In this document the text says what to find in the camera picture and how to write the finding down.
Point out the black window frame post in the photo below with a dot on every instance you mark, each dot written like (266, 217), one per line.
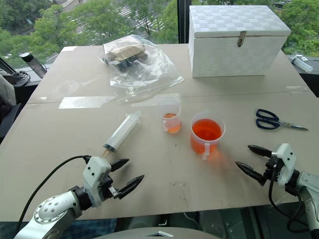
(183, 21)

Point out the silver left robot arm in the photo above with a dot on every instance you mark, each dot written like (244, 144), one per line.
(53, 211)

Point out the clear syringe with label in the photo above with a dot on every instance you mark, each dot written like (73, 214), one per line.
(301, 63)

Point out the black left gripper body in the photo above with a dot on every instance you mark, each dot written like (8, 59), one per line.
(109, 187)

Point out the small beaker orange liquid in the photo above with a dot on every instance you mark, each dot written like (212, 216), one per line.
(171, 119)

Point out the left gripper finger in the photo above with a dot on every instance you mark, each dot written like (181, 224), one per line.
(130, 186)
(119, 164)

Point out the black bottle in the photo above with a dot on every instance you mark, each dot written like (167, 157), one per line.
(33, 63)

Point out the black part in bag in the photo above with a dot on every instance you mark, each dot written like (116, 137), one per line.
(129, 63)

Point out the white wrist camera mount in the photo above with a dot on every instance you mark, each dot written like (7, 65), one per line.
(96, 171)
(285, 164)

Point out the large beaker orange liquid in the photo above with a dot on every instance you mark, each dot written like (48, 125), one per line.
(207, 135)

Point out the grey cloth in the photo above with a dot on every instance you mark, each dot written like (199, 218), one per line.
(6, 90)

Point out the grey rounded shape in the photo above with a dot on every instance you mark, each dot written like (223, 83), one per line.
(154, 234)

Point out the white woven lidded box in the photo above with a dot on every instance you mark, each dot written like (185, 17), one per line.
(231, 44)

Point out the clear plastic bag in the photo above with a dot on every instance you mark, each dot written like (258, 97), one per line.
(149, 72)

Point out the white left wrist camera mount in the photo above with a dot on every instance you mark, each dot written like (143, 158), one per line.
(96, 171)

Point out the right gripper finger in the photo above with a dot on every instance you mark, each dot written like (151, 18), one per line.
(260, 150)
(249, 171)

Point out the large clear plastic syringe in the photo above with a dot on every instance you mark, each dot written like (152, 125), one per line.
(123, 133)

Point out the brass box latch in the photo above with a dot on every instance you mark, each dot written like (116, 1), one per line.
(241, 38)

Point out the brown block in bag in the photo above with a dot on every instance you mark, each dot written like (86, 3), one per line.
(124, 51)

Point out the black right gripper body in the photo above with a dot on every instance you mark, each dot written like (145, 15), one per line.
(271, 169)

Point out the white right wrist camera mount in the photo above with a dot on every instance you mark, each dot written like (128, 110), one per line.
(285, 164)

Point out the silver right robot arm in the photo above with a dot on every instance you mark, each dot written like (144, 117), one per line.
(309, 189)

